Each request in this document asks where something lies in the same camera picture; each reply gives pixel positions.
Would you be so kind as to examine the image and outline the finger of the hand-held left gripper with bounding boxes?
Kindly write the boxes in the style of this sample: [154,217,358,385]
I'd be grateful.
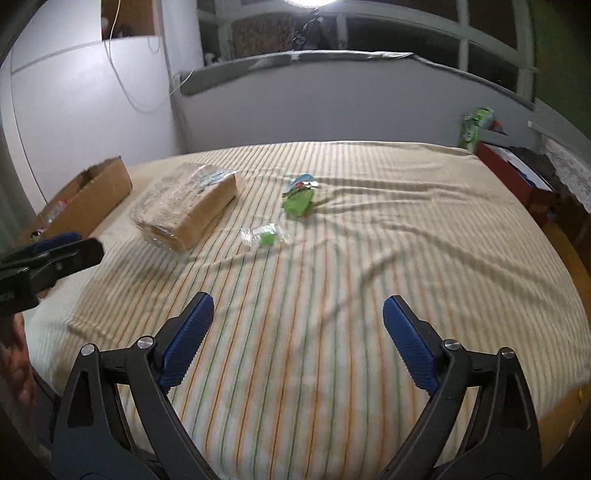
[0,237,105,286]
[9,233,84,259]

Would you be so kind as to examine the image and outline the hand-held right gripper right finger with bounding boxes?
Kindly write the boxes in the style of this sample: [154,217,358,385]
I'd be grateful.
[376,295,542,480]

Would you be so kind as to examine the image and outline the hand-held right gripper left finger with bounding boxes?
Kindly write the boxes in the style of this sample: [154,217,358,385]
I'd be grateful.
[52,292,220,480]

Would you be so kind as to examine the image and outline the brown cardboard box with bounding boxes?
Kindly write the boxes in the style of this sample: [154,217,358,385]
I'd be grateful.
[18,157,134,296]

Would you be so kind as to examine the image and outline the small green candy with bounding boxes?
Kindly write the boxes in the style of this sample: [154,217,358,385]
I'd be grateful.
[240,222,289,247]

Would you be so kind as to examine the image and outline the bagged bread loaf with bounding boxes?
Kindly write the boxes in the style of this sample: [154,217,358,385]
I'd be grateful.
[130,162,245,252]

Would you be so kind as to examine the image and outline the green snack packet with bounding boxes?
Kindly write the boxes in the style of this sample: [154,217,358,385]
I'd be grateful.
[281,173,321,219]

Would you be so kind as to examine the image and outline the person's left hand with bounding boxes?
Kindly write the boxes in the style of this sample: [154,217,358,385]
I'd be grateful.
[0,314,35,407]

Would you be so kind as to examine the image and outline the red snack packet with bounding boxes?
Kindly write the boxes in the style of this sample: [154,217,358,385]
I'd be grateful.
[44,199,70,222]

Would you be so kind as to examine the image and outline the dark red box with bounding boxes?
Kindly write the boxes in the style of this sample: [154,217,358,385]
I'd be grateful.
[475,142,559,217]

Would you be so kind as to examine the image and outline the dark cloth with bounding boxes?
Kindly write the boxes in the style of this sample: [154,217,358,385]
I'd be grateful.
[512,147,555,185]

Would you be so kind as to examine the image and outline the green printed bag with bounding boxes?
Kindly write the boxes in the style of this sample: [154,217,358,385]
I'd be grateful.
[458,107,495,151]

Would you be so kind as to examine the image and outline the white lace cloth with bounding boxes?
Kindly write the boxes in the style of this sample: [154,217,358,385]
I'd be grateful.
[538,136,591,213]

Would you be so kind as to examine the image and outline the brown wicker basket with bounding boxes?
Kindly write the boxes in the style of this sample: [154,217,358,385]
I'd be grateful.
[231,14,296,58]

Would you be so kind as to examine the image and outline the grey window sill cover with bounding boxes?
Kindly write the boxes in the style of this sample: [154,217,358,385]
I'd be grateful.
[178,50,536,109]

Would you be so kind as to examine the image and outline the white cable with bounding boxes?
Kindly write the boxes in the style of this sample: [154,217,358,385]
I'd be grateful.
[108,0,162,114]

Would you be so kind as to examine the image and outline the wooden wall niche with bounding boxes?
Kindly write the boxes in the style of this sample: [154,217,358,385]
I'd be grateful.
[100,0,160,41]

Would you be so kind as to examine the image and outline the green wall poster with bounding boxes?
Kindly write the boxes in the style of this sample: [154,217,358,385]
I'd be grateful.
[531,0,591,121]

